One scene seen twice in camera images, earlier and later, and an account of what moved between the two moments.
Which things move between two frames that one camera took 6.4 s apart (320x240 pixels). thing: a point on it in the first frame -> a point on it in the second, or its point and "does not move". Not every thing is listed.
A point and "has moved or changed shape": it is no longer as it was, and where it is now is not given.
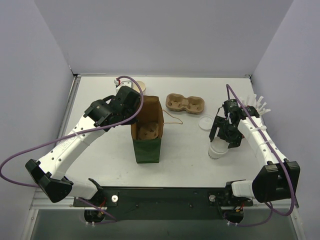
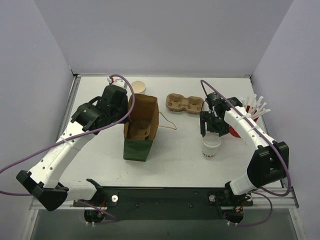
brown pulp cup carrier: (193, 104) does not move
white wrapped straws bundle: (252, 100) does not move
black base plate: (163, 203) does not move
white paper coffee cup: (218, 147) -> (211, 142)
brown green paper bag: (147, 132) has moved or changed shape
